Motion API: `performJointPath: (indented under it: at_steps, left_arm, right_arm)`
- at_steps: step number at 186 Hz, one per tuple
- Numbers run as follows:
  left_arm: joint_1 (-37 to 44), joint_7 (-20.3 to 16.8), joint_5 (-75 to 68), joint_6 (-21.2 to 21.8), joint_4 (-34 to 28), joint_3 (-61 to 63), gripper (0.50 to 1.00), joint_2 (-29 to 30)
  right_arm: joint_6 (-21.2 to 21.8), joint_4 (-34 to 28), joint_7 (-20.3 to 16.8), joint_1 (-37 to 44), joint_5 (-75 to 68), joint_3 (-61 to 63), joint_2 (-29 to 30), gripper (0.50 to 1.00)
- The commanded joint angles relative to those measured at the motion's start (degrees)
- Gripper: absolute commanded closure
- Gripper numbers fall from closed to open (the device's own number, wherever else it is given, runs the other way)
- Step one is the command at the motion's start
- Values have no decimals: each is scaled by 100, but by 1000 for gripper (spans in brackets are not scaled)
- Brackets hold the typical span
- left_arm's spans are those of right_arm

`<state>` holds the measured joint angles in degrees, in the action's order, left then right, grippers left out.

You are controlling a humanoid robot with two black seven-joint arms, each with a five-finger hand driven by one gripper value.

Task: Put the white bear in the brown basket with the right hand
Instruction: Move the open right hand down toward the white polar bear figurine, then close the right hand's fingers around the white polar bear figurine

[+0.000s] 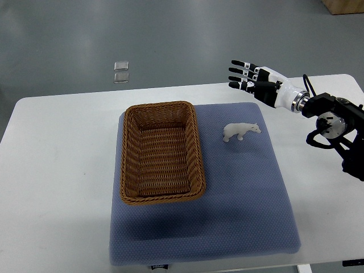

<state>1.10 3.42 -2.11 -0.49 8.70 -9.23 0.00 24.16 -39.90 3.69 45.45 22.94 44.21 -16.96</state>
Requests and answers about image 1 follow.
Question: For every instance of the brown wicker basket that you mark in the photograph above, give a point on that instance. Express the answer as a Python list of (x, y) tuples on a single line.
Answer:
[(161, 158)]

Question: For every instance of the black table control panel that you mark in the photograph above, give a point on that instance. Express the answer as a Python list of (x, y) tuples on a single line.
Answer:
[(353, 263)]

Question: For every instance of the upper metal floor plate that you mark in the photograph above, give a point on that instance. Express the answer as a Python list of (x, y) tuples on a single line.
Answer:
[(121, 65)]

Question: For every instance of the wooden box corner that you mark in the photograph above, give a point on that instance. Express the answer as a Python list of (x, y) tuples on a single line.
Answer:
[(343, 7)]

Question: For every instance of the white table leg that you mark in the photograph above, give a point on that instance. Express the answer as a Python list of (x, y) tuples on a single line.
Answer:
[(304, 268)]

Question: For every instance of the white bear figurine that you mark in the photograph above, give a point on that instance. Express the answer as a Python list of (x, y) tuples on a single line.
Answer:
[(239, 129)]

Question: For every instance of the lower metal floor plate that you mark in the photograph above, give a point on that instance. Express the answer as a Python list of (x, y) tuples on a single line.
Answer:
[(121, 77)]

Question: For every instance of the blue textured mat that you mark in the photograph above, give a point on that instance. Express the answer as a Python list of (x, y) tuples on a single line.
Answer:
[(245, 210)]

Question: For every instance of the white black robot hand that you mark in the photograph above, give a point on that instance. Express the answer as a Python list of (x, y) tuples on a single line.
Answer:
[(267, 86)]

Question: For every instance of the metal floor plate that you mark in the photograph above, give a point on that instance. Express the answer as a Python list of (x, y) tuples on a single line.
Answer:
[(121, 65), (121, 77)]

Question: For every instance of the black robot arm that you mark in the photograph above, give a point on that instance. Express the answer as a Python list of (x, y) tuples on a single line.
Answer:
[(339, 126)]

